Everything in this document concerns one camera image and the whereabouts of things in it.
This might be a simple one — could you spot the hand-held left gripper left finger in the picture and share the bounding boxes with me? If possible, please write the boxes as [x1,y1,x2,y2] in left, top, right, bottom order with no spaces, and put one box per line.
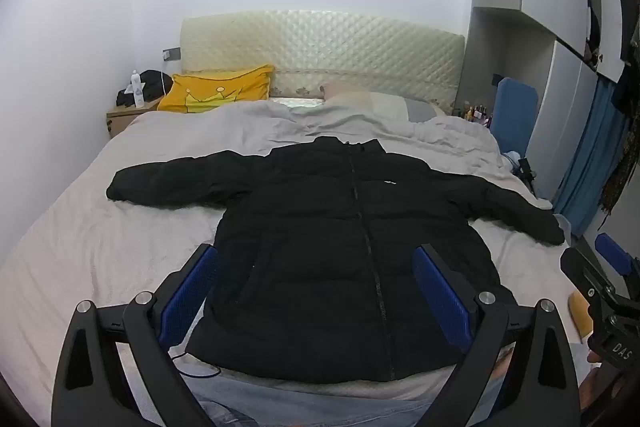
[50,243,219,427]

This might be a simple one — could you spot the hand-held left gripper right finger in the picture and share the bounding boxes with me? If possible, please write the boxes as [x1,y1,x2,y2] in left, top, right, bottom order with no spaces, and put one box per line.
[411,243,584,427]

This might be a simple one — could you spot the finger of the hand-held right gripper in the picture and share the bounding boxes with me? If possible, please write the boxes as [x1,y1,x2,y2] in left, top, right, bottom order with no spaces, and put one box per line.
[560,247,617,310]
[594,232,640,280]

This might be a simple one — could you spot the black puffer jacket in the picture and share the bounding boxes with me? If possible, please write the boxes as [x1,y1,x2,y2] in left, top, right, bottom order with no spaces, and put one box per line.
[106,136,566,383]

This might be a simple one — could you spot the patterned hanging clothes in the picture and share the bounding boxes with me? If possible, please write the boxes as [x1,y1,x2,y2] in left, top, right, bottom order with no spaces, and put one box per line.
[600,57,640,214]

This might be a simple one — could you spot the black clothes pile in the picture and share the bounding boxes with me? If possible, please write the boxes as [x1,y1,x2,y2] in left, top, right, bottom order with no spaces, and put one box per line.
[116,69,175,108]

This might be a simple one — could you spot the yellow flat object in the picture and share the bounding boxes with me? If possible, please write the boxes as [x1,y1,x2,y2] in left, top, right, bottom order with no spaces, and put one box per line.
[568,292,594,339]

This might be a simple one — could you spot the blue curtain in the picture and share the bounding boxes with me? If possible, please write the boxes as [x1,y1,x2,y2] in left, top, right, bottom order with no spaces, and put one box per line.
[555,77,632,238]

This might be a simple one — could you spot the bed with grey blanket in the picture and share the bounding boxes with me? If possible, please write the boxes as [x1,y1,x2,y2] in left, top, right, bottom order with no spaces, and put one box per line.
[0,98,596,408]

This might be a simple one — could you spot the blue chair back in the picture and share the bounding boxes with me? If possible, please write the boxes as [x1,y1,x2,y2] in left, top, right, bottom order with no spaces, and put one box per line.
[490,77,539,154]

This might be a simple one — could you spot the row of small bottles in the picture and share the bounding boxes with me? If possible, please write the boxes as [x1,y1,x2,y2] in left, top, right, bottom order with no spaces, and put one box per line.
[452,99,493,126]

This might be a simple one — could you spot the wooden nightstand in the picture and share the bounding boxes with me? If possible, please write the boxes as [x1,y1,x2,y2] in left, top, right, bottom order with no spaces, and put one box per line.
[106,99,166,138]

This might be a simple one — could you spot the white bottle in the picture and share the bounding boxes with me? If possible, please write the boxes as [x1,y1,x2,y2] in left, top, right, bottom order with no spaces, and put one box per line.
[129,71,146,109]

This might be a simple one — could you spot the yellow crown pillow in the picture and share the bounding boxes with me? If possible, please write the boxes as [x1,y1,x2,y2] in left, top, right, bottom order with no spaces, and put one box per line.
[157,64,276,114]

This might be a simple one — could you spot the grey and pink patchwork pillow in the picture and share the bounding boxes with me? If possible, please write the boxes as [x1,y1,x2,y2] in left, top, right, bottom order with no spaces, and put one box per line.
[320,82,451,122]

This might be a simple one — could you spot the cream quilted headboard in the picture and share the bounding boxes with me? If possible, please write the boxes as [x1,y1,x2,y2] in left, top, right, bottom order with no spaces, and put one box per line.
[180,9,466,108]

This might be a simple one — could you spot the black cable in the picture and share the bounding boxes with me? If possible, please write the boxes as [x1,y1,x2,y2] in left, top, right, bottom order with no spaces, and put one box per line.
[167,349,222,379]

